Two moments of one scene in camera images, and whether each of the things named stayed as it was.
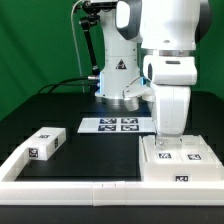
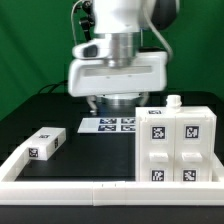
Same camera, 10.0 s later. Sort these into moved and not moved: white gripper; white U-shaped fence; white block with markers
Moved: white gripper
Not moved: white block with markers; white U-shaped fence
